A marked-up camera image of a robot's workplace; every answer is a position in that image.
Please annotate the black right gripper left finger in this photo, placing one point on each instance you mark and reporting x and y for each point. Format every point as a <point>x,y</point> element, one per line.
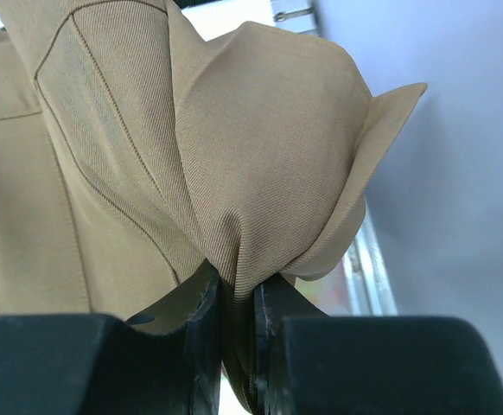
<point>186,364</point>

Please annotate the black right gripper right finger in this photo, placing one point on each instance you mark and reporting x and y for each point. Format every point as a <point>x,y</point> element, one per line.
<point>284,321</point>

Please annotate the floral pastel skirt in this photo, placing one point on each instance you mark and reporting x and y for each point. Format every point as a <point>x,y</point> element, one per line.
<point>330,293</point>

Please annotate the brown skirt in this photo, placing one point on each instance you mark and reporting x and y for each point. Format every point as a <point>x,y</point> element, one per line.
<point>132,151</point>

